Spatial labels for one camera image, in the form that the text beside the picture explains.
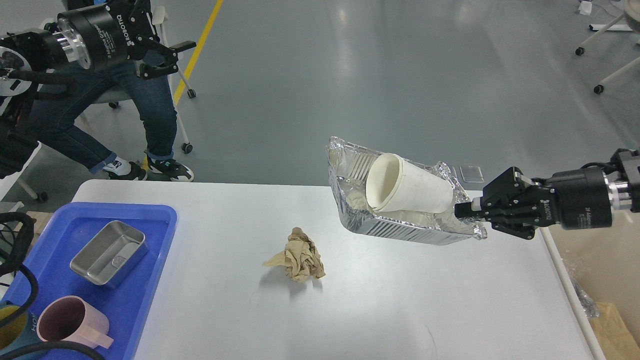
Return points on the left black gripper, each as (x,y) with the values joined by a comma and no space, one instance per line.
(96,39)

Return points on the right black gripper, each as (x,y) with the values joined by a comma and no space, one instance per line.
(579,200)

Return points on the white paper cup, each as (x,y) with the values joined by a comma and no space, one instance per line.
(394,184)

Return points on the aluminium foil tray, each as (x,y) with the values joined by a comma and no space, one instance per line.
(349,165)

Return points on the steel rectangular container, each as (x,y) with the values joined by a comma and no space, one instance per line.
(111,255)

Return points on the brown paper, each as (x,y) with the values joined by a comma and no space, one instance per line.
(300,258)

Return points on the pink mug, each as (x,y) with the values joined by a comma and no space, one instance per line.
(70,318)

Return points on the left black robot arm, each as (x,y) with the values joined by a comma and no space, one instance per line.
(31,62)

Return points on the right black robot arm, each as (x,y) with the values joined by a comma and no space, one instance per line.
(622,172)

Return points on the right floor plate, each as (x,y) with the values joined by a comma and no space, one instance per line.
(471,174)

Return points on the white plastic bin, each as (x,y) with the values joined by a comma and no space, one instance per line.
(605,262)

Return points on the person in black clothes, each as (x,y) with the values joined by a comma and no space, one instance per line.
(56,124)

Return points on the white side table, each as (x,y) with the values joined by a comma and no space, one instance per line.
(9,181)

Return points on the wooden block with hole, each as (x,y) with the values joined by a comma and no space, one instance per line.
(40,219)

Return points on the blue plastic tray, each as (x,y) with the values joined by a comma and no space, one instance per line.
(127,305)

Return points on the blue mug yellow inside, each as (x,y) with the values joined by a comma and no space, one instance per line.
(19,333)

